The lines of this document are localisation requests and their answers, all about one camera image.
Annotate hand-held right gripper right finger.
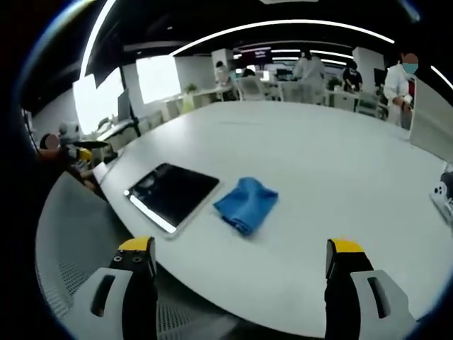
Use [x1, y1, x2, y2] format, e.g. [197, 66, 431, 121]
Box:
[323, 237, 419, 340]

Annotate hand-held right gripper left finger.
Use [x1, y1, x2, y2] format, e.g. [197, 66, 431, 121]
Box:
[72, 235, 159, 340]

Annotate black tablet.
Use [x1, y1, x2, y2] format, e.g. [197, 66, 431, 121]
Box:
[123, 162, 222, 239]

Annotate blue cleaning cloth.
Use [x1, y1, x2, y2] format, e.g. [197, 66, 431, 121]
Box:
[212, 176, 280, 237]

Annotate bright window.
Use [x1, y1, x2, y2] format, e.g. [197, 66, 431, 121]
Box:
[71, 67, 125, 136]
[135, 55, 183, 105]

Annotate black monitor stand pole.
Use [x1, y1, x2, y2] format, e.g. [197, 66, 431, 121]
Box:
[119, 63, 142, 138]

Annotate grey mesh office chair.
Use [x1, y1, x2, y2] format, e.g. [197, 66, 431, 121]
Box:
[34, 172, 248, 340]

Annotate curved ceiling light strip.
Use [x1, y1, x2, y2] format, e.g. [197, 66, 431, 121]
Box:
[79, 0, 118, 83]
[168, 18, 396, 57]

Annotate white device with round buttons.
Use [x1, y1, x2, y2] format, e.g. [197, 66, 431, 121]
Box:
[429, 171, 453, 225]

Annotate white office chair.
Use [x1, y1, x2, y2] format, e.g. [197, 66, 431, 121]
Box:
[237, 76, 267, 102]

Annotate white upright panel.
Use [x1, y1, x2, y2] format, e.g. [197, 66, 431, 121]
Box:
[409, 76, 453, 161]

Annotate purple wall screen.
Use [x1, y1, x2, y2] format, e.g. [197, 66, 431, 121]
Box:
[240, 47, 274, 65]

